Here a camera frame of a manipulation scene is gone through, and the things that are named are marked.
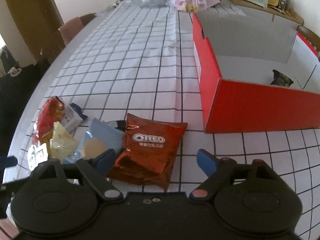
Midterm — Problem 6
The dark wooden slatted chair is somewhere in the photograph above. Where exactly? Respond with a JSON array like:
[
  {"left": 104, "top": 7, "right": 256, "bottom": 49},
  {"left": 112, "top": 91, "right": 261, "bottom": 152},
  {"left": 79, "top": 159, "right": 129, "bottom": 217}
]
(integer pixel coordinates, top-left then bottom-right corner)
[{"left": 297, "top": 26, "right": 320, "bottom": 53}]

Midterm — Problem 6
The brown wooden door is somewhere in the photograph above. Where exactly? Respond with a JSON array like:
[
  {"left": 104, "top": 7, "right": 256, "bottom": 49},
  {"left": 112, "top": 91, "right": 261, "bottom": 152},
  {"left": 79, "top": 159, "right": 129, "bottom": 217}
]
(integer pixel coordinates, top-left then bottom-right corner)
[{"left": 0, "top": 0, "right": 65, "bottom": 68}]

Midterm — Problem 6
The white and blue snack packet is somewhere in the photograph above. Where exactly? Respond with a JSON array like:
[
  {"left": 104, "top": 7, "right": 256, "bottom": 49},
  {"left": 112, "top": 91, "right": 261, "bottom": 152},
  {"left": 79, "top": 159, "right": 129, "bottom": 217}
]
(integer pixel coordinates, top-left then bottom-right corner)
[{"left": 61, "top": 102, "right": 88, "bottom": 133}]

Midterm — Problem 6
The red cardboard box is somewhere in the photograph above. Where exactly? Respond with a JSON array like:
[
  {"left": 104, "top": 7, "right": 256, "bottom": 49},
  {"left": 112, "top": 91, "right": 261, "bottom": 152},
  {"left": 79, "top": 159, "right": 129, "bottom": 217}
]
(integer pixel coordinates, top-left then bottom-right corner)
[{"left": 191, "top": 12, "right": 320, "bottom": 134}]

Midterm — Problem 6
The pale yellow snack packet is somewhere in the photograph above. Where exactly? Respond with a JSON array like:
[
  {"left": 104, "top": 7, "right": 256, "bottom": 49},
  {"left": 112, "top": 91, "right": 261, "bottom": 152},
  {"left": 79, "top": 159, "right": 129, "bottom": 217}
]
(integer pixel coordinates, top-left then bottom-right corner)
[{"left": 50, "top": 122, "right": 79, "bottom": 162}]

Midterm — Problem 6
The light blue snack packet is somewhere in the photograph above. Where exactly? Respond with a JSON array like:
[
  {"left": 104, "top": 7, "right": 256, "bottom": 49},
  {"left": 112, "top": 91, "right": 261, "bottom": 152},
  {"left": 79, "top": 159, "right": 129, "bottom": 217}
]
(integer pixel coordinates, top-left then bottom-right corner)
[{"left": 62, "top": 117, "right": 125, "bottom": 165}]

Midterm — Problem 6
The white checkered tablecloth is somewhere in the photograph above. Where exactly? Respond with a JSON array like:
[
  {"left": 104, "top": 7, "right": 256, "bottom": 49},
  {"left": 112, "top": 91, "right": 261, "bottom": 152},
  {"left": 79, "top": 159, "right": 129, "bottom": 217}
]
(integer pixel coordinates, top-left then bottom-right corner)
[{"left": 20, "top": 0, "right": 320, "bottom": 230}]

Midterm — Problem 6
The white wooden-top cabinet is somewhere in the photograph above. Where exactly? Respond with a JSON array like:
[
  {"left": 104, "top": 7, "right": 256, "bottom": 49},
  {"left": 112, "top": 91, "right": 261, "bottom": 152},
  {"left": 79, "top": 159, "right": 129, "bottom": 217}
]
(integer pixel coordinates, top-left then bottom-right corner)
[{"left": 222, "top": 0, "right": 304, "bottom": 26}]

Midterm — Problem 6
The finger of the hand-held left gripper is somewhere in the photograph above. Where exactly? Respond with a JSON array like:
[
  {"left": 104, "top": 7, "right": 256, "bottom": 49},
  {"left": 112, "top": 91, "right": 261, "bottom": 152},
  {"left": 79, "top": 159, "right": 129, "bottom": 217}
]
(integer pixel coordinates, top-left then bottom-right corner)
[{"left": 0, "top": 156, "right": 17, "bottom": 168}]

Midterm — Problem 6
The red-brown cookie packet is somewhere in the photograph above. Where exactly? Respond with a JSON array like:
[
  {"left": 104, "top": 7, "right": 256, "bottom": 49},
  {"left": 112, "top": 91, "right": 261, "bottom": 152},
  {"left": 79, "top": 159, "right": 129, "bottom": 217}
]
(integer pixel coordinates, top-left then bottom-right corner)
[{"left": 106, "top": 113, "right": 188, "bottom": 192}]

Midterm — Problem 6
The black bag white logo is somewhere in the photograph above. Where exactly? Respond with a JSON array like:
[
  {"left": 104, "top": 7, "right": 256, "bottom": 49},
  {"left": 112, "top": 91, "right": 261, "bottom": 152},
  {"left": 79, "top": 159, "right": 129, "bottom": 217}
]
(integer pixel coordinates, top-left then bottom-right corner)
[{"left": 0, "top": 62, "right": 52, "bottom": 155}]

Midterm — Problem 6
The red clear-window snack packet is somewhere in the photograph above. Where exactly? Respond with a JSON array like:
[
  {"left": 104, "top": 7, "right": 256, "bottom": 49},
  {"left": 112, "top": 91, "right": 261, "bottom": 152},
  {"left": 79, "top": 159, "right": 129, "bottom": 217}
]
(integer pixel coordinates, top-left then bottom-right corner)
[{"left": 32, "top": 96, "right": 67, "bottom": 153}]

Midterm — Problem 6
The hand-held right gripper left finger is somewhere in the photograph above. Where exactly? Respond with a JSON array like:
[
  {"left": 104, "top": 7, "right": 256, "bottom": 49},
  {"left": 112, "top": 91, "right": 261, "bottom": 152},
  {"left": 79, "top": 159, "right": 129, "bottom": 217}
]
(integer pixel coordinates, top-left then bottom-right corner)
[{"left": 32, "top": 149, "right": 124, "bottom": 202}]

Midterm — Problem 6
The dark brown snack packet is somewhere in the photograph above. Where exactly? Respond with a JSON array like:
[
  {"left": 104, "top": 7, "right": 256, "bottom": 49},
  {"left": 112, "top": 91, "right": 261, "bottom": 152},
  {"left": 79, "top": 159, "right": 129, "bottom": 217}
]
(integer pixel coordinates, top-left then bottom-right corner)
[{"left": 269, "top": 69, "right": 293, "bottom": 87}]

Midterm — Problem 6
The small white green-print packet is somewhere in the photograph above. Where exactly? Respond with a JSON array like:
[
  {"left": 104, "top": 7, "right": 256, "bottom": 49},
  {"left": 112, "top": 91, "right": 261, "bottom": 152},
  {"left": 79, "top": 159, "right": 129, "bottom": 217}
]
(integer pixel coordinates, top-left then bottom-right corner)
[{"left": 27, "top": 143, "right": 48, "bottom": 172}]

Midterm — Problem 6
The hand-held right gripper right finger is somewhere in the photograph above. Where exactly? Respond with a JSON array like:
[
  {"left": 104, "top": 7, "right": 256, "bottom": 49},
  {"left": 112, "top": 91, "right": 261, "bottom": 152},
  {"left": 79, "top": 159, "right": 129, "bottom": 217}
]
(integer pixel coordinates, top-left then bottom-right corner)
[{"left": 189, "top": 149, "right": 276, "bottom": 202}]

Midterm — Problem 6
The pink padded chair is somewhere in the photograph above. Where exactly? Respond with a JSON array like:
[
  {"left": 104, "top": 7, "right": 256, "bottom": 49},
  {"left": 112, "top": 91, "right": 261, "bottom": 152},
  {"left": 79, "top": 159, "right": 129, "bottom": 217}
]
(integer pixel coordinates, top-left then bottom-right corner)
[{"left": 58, "top": 13, "right": 97, "bottom": 47}]

